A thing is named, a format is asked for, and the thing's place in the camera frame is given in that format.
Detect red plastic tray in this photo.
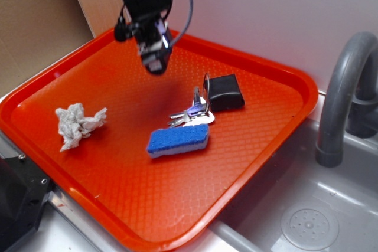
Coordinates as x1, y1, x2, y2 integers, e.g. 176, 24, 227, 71
1, 31, 318, 251

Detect crumpled white paper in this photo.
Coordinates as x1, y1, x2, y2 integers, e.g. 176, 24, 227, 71
55, 103, 107, 152

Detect grey sink basin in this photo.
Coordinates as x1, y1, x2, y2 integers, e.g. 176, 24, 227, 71
210, 120, 377, 251

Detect grey faucet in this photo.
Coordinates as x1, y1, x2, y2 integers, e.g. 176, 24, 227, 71
315, 31, 377, 168

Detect blue sponge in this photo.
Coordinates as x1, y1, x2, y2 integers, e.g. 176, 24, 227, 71
146, 124, 210, 158

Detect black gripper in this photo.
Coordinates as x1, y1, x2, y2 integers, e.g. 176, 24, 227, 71
114, 0, 173, 75

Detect silver keys with black fob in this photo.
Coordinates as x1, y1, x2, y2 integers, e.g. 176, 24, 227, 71
168, 74, 245, 128

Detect sink drain cover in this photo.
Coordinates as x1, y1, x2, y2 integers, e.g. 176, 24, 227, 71
281, 202, 339, 251

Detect grey cable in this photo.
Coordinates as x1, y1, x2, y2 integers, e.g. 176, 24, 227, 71
170, 0, 194, 48

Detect black box at left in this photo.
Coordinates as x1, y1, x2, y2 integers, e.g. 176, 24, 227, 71
1, 156, 52, 251

